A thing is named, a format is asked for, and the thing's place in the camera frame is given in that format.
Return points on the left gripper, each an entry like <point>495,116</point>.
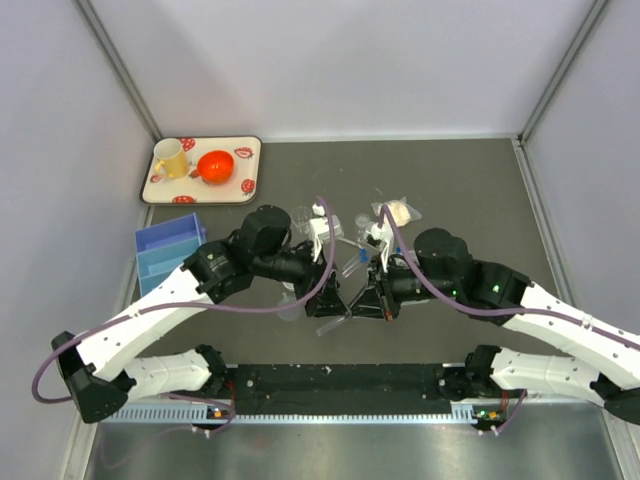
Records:
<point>328,300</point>

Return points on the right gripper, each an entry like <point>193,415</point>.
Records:
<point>378,300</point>

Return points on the blue capped test tube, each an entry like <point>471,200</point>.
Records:
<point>331,325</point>
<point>361,259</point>

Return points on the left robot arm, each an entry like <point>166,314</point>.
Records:
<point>103,369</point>

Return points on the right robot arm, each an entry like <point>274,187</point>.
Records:
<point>599,362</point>

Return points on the small glass bottle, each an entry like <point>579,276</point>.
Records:
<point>362,223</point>

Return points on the glass beaker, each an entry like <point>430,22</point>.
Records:
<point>301,216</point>

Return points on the blue plastic organizer box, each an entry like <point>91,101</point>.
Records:
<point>162,247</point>

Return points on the orange bowl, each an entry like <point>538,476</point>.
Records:
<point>216,167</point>

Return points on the yellow mug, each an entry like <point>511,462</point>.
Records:
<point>170,158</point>

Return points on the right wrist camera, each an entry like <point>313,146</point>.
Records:
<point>380,235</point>

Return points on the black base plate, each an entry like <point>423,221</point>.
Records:
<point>345,389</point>

